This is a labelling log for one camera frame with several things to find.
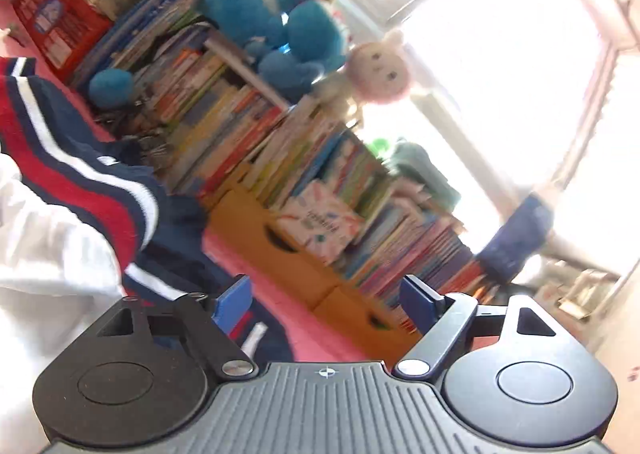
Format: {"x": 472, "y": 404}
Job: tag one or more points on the yellow storage box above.
{"x": 260, "y": 254}
{"x": 350, "y": 324}

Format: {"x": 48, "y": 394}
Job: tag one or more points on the green plush toy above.
{"x": 425, "y": 173}

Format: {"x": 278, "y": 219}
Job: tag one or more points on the blue cloth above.
{"x": 520, "y": 234}

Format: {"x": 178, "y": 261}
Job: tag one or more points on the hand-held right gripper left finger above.
{"x": 235, "y": 299}

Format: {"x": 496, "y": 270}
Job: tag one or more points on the blue plush ball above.
{"x": 110, "y": 86}

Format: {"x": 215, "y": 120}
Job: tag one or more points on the pink white plush doll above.
{"x": 380, "y": 68}

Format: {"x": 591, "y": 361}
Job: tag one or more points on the stack of colourful books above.
{"x": 240, "y": 118}

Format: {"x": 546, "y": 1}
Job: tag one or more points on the blue plush rabbit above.
{"x": 310, "y": 33}

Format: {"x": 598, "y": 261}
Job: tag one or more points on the red plastic crate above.
{"x": 75, "y": 28}

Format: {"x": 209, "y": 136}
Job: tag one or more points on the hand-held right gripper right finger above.
{"x": 415, "y": 296}

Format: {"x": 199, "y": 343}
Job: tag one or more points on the white framed window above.
{"x": 500, "y": 58}

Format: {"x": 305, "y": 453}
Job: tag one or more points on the navy red white jacket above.
{"x": 75, "y": 143}

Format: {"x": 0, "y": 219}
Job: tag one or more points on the blue plush toy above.
{"x": 230, "y": 3}

